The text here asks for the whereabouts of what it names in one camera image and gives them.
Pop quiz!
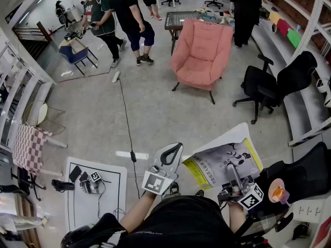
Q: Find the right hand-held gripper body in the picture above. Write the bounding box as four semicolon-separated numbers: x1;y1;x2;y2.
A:
217;176;265;212

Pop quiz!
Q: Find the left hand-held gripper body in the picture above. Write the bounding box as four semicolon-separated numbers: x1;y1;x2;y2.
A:
141;162;179;196

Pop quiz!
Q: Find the grey and yellow book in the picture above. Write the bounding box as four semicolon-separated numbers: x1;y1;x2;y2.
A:
182;122;264;191

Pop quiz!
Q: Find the pink cushioned armchair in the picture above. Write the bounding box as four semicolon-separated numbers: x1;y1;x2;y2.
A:
170;18;234;105

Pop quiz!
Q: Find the person's right forearm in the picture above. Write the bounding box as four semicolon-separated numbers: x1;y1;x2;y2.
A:
227;201;248;234

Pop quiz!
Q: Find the person's left forearm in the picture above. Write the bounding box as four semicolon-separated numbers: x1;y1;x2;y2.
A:
119;191;161;232

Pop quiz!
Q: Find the person's left shoe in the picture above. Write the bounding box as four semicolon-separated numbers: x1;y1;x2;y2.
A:
165;182;180;198

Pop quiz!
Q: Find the pink and orange toy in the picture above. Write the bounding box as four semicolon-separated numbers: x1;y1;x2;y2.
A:
268;178;290;205

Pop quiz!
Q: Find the white mat with black border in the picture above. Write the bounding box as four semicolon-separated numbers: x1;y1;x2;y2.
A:
64;157;128;234

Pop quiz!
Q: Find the person's black shirt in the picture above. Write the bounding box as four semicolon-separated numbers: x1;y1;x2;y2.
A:
61;195;272;248

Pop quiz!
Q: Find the black mesh office chair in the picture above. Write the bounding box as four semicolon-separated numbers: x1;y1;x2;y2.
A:
254;141;329;237

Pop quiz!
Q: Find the grey gripper device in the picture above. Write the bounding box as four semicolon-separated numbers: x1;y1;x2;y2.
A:
79;171;107;195

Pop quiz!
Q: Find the black flat box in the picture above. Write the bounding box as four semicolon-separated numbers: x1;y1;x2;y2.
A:
69;165;82;183

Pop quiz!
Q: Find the white shelving unit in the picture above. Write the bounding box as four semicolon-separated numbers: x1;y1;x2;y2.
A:
252;0;331;147

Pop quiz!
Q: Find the pink checkered tablecloth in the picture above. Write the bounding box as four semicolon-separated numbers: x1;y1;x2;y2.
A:
12;124;52;176

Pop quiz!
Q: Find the blue chair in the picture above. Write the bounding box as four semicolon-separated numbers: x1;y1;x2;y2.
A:
58;37;99;76

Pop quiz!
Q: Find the dark wicker table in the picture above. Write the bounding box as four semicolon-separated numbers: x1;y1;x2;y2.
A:
164;11;205;56

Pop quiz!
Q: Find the black device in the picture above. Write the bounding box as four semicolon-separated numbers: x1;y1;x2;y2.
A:
64;30;83;42

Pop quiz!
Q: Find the green paper sheet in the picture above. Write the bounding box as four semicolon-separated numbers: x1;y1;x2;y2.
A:
286;29;303;49

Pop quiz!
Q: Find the red paper sheet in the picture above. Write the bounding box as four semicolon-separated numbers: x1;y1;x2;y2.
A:
276;19;294;37

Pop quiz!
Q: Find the white glass cabinet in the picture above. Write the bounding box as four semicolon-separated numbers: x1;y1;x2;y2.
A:
0;27;56;152

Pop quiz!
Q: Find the yellow paper sheet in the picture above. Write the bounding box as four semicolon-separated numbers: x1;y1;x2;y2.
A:
268;10;281;25

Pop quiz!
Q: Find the wooden staircase railing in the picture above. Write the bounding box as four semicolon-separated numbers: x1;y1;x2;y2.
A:
11;21;54;60

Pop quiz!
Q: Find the black power cable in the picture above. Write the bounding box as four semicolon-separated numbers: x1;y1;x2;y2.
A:
119;78;142;200

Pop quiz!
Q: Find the black camera handle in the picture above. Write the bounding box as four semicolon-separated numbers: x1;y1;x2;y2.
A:
51;179;76;193

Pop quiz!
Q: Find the white table frame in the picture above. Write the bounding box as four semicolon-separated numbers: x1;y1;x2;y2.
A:
38;135;68;177

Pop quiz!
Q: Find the yellow wire chair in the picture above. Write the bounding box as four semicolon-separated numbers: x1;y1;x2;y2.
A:
23;101;67;136

